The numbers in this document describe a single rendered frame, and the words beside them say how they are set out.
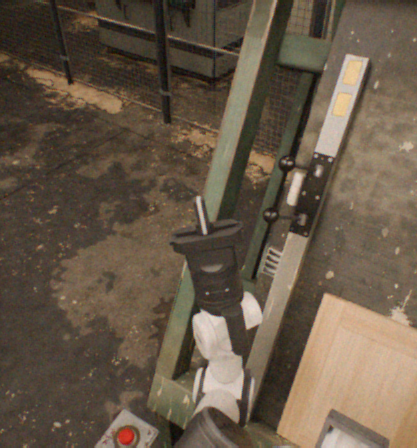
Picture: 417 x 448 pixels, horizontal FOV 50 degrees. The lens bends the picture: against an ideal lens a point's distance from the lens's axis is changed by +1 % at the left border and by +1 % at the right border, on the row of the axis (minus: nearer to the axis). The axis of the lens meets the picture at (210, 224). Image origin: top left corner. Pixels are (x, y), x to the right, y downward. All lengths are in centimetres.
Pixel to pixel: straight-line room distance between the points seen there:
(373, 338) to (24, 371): 190
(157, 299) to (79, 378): 62
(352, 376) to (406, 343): 16
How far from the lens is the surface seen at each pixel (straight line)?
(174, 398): 138
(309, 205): 109
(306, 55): 121
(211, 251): 75
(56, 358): 261
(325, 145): 109
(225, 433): 79
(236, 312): 78
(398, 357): 117
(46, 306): 285
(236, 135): 115
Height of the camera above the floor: 209
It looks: 41 degrees down
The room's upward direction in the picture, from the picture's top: straight up
